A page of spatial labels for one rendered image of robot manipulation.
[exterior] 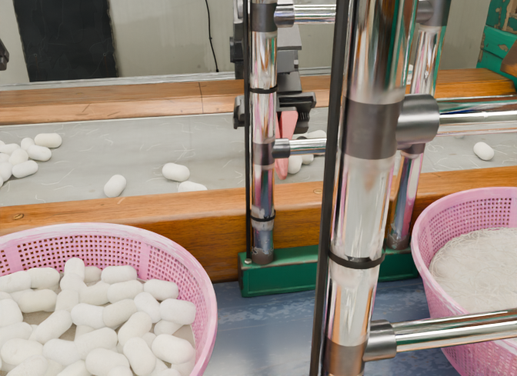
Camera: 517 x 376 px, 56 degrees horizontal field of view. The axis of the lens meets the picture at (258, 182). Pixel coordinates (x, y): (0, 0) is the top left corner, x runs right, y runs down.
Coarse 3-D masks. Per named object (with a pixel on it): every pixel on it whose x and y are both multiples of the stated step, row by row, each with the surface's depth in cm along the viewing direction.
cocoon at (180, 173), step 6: (162, 168) 61; (168, 168) 60; (174, 168) 60; (180, 168) 60; (186, 168) 60; (168, 174) 60; (174, 174) 60; (180, 174) 60; (186, 174) 60; (180, 180) 60
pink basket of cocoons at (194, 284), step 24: (0, 240) 45; (24, 240) 46; (48, 240) 47; (72, 240) 47; (120, 240) 47; (144, 240) 46; (168, 240) 45; (0, 264) 45; (120, 264) 47; (144, 264) 46; (168, 264) 45; (192, 264) 42; (192, 288) 42; (216, 312) 36
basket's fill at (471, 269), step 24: (456, 240) 52; (480, 240) 51; (504, 240) 52; (432, 264) 48; (456, 264) 48; (480, 264) 47; (504, 264) 47; (456, 288) 45; (480, 288) 45; (504, 288) 44
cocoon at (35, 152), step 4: (28, 148) 66; (32, 148) 65; (36, 148) 65; (40, 148) 65; (44, 148) 65; (28, 152) 65; (32, 152) 65; (36, 152) 65; (40, 152) 65; (44, 152) 65; (48, 152) 65; (28, 156) 66; (32, 156) 65; (36, 156) 65; (40, 156) 65; (44, 156) 65; (48, 156) 66; (40, 160) 65; (44, 160) 66
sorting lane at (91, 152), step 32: (0, 128) 76; (32, 128) 76; (64, 128) 76; (96, 128) 76; (128, 128) 76; (160, 128) 76; (192, 128) 76; (224, 128) 76; (320, 128) 76; (32, 160) 66; (64, 160) 66; (96, 160) 66; (128, 160) 66; (160, 160) 66; (192, 160) 66; (224, 160) 66; (320, 160) 66; (448, 160) 66; (480, 160) 66; (512, 160) 66; (0, 192) 59; (32, 192) 59; (64, 192) 59; (96, 192) 59; (128, 192) 59; (160, 192) 59
